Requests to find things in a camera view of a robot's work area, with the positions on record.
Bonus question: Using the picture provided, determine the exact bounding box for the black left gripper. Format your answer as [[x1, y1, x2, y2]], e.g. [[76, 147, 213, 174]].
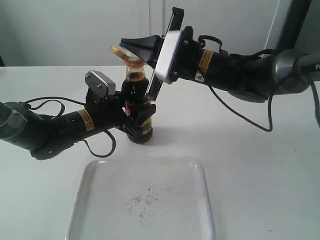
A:
[[84, 89, 156, 137]]

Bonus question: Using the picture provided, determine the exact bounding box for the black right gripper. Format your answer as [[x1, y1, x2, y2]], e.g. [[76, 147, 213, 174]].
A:
[[119, 7, 208, 102]]

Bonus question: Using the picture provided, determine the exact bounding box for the dark soy sauce bottle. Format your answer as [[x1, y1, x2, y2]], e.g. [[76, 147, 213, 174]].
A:
[[109, 45, 153, 144]]

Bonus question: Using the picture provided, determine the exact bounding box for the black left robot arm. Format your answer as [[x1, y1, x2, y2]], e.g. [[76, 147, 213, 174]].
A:
[[0, 90, 156, 161]]

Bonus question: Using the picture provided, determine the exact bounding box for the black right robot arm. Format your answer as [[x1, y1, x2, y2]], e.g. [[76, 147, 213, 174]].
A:
[[120, 7, 320, 103]]

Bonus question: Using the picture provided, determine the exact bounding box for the clear square plastic tray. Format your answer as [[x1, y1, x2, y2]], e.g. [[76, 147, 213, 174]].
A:
[[65, 157, 216, 240]]

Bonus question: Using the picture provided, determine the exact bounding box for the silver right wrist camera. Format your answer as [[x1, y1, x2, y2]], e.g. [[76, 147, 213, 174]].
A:
[[154, 30, 182, 85]]

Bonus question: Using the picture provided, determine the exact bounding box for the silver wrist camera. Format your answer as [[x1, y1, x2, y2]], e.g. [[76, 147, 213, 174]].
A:
[[85, 70, 116, 99], [154, 30, 182, 85]]

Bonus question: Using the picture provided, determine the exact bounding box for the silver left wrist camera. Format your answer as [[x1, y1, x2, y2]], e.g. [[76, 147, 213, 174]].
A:
[[85, 70, 116, 99]]

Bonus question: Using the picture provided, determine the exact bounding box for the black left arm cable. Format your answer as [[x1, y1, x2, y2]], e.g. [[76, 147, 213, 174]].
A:
[[24, 96, 118, 158]]

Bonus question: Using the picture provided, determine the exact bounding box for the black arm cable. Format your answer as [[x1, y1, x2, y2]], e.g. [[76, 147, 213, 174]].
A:
[[198, 34, 320, 133], [24, 96, 118, 158]]

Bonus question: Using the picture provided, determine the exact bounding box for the dark vertical door frame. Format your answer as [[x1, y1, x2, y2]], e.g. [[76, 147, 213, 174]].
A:
[[274, 0, 312, 50]]

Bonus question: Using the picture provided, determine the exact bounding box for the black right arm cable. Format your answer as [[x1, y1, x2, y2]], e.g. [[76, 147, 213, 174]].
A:
[[198, 34, 320, 133]]

